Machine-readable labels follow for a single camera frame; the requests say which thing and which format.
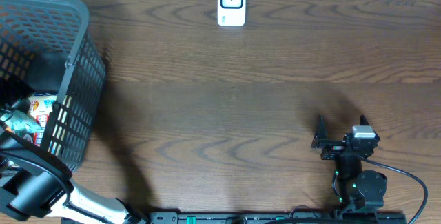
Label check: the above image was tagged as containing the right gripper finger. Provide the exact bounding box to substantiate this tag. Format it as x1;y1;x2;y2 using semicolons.
359;114;377;138
312;115;327;147

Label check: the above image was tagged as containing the light green candy packet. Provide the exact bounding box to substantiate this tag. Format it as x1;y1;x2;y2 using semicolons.
1;110;44;133

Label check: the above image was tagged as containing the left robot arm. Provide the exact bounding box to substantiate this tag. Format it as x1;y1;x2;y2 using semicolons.
1;129;150;223

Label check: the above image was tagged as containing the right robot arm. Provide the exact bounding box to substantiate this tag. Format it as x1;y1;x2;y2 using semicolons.
311;115;387;215

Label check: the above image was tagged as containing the white barcode scanner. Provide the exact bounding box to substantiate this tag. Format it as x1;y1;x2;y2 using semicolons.
217;0;246;27

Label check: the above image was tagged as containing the grey plastic mesh basket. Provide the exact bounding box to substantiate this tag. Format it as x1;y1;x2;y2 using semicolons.
1;0;106;171

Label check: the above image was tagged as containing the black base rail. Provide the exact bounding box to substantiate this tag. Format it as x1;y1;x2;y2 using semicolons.
149;210;407;224

